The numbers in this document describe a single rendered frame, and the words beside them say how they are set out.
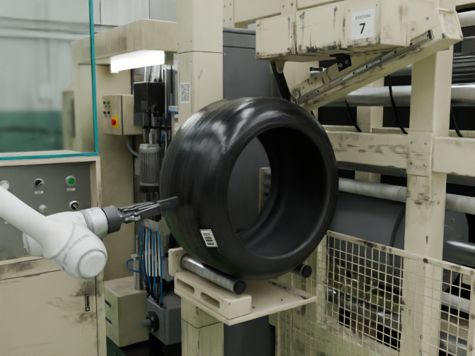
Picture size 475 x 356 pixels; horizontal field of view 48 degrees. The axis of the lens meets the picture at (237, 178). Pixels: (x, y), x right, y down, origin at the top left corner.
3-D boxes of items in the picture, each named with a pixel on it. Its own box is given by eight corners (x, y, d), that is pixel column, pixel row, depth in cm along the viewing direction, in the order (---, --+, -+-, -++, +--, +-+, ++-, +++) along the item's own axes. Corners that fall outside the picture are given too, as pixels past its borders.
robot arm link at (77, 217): (78, 239, 149) (95, 254, 139) (22, 254, 141) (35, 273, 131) (73, 203, 146) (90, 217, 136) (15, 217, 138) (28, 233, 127)
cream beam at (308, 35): (254, 60, 201) (254, 20, 199) (303, 63, 215) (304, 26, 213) (379, 44, 151) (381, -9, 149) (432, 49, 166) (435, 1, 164)
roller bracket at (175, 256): (168, 275, 192) (167, 248, 190) (256, 257, 214) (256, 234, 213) (172, 277, 189) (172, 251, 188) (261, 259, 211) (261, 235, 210)
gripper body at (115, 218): (106, 210, 142) (138, 203, 147) (95, 206, 149) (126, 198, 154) (110, 237, 144) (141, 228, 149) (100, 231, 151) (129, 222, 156)
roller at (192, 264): (179, 256, 191) (190, 253, 193) (180, 268, 191) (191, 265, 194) (234, 282, 162) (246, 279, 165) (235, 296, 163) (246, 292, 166)
